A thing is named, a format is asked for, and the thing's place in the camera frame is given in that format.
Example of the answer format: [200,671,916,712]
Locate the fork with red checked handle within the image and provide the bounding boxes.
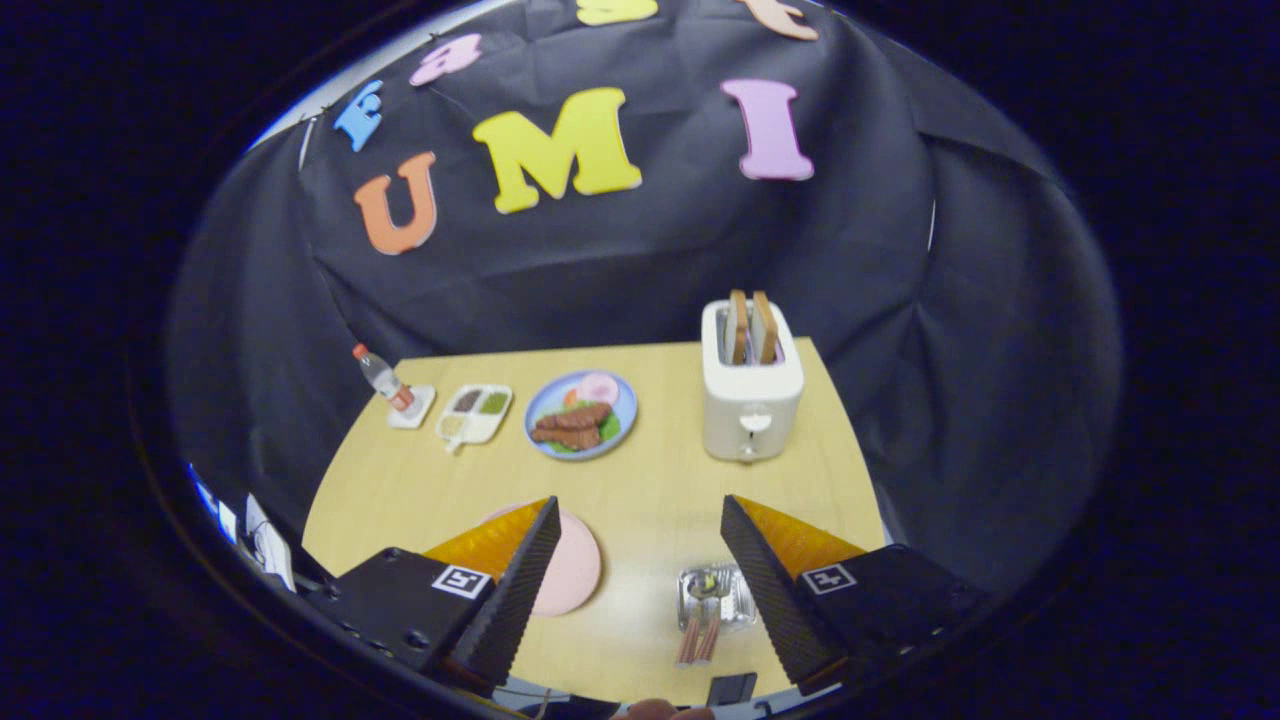
[695,580,723,667]

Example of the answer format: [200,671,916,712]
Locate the blue plate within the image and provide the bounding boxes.
[524,370,639,461]

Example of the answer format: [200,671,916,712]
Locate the green lettuce leaf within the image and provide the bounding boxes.
[550,392,624,453]

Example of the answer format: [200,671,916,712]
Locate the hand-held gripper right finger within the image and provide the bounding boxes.
[720,494,991,698]

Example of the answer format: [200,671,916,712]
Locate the white divided condiment dish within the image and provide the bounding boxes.
[435,384,514,456]

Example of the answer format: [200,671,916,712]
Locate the clear water bottle red cap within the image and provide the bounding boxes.
[352,343,415,413]

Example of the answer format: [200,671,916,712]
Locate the brown grilled sausage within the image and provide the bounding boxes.
[543,402,613,431]
[530,425,601,451]

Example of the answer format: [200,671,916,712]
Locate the white toaster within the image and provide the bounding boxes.
[701,298,805,463]

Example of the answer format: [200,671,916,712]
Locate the clear wire cutlery rack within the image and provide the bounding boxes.
[677,562,758,633]

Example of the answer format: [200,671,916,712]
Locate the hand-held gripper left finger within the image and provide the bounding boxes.
[305,495,563,691]

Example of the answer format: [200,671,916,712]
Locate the spoon with red checked handle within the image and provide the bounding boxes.
[677,575,716,669]

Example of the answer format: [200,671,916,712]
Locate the pink plate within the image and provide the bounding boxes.
[483,500,603,618]

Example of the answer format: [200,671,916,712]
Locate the white square coaster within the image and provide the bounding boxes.
[388,384,437,430]

